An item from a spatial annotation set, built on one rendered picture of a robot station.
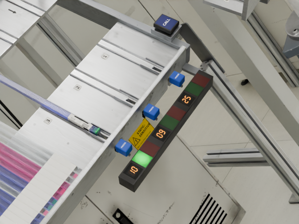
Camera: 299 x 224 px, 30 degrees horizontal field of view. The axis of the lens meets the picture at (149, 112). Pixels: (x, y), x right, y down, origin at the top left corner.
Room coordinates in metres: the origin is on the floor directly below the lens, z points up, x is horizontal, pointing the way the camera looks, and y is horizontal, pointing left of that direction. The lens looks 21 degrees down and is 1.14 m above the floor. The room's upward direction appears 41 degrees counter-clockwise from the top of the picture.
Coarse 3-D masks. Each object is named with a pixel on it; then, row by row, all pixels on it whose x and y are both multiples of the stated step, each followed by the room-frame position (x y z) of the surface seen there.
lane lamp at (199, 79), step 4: (196, 76) 1.23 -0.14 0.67; (200, 76) 1.23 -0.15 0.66; (204, 76) 1.23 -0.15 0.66; (192, 80) 1.23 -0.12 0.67; (196, 80) 1.22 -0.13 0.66; (200, 80) 1.22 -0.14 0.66; (204, 80) 1.22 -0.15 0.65; (208, 80) 1.22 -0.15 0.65; (200, 84) 1.21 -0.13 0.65; (204, 84) 1.21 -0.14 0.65
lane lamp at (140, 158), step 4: (140, 152) 1.11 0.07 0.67; (136, 156) 1.11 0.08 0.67; (140, 156) 1.11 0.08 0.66; (144, 156) 1.10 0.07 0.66; (148, 156) 1.10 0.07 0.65; (136, 160) 1.10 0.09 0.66; (140, 160) 1.10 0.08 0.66; (144, 160) 1.10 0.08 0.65; (148, 160) 1.09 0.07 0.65; (140, 164) 1.09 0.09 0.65; (144, 164) 1.09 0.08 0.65
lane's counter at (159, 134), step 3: (159, 126) 1.15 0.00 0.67; (156, 129) 1.15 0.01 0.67; (159, 129) 1.15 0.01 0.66; (162, 129) 1.14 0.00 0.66; (165, 129) 1.14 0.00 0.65; (153, 132) 1.14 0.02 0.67; (156, 132) 1.14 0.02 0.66; (159, 132) 1.14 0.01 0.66; (162, 132) 1.14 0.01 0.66; (165, 132) 1.14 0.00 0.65; (168, 132) 1.14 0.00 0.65; (153, 135) 1.14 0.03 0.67; (156, 135) 1.14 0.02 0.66; (159, 135) 1.14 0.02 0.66; (162, 135) 1.13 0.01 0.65; (165, 135) 1.13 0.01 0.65; (159, 138) 1.13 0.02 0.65; (162, 138) 1.13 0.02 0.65; (165, 138) 1.13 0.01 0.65
